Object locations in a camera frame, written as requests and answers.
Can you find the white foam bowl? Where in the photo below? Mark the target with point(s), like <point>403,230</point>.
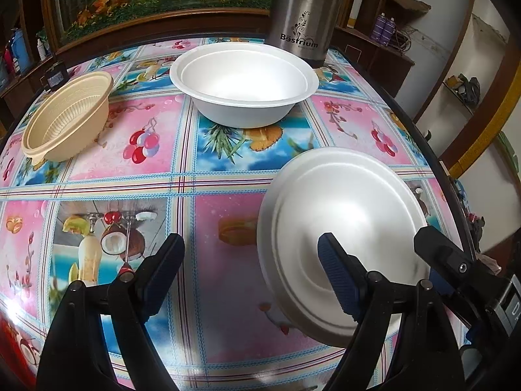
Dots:
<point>346,203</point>
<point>244,77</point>

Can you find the purple bottle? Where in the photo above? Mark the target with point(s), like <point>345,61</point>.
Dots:
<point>380,28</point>
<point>390,31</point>

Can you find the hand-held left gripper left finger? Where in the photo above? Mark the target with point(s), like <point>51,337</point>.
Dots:
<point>160,281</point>

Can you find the wooden wall shelf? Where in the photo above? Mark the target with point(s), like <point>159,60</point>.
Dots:
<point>409,3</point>

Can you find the artificial flower glass display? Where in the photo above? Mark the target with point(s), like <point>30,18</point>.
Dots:
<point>163,4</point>

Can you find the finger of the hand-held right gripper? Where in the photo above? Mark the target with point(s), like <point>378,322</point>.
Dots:
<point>447,256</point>

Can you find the stainless steel thermos jug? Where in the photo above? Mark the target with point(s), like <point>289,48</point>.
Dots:
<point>309,8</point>

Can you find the colourful printed tablecloth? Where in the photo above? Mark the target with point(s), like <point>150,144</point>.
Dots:
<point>228,211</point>

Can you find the beige ribbed plastic bowl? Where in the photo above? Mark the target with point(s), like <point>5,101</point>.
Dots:
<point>69,118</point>

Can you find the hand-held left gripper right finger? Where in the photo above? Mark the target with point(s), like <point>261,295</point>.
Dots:
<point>338,277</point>

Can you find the white spray bottle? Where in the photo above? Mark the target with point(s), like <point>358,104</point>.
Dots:
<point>41,49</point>

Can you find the red bottle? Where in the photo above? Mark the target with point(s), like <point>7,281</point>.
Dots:
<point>7,59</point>

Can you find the small black device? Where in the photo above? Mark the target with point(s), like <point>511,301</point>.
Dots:
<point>56,77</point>

